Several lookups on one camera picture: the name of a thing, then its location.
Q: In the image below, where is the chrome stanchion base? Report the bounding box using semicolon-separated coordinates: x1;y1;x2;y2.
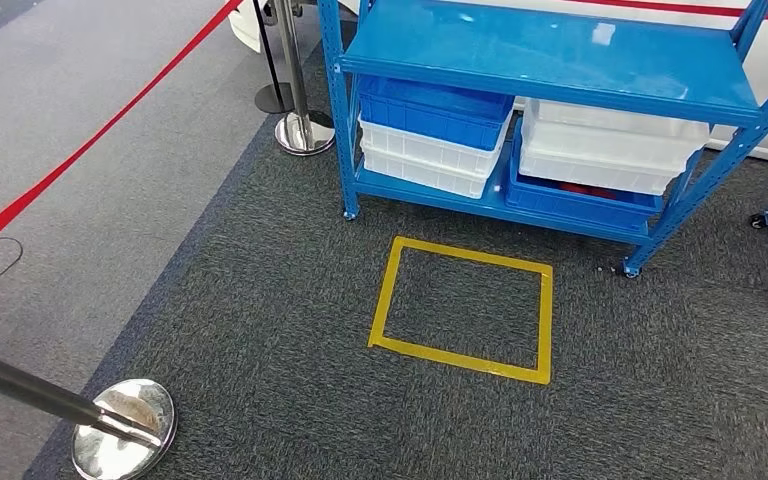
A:
269;0;338;158

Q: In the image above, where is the blue plastic crate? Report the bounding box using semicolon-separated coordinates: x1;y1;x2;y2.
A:
503;119;666;232
356;73;517;153

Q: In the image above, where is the red item in crate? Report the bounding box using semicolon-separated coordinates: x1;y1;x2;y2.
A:
558;181;621;201

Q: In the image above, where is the chrome stanchion post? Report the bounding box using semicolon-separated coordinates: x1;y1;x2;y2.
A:
0;340;179;480

